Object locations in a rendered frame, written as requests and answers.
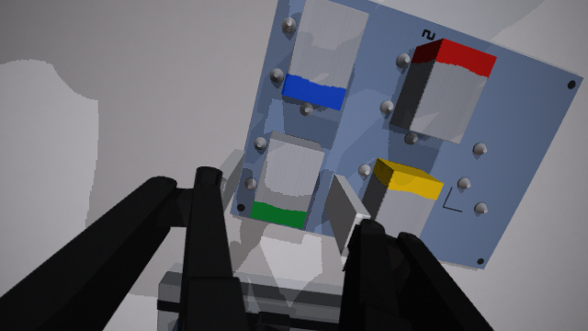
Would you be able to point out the grey block with yellow end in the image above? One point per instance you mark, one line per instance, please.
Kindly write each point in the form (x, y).
(400, 197)

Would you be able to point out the grey block with red end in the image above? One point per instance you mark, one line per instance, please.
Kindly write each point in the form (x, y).
(441, 89)

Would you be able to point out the grey block with blue end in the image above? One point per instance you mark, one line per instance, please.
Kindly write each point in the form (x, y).
(324, 53)

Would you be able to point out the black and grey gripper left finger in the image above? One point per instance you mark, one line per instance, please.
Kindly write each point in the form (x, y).
(82, 285)

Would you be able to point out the grey block with green end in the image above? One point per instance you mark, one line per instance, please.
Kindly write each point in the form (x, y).
(287, 180)

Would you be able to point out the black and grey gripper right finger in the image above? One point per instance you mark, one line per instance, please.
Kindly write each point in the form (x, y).
(428, 298)

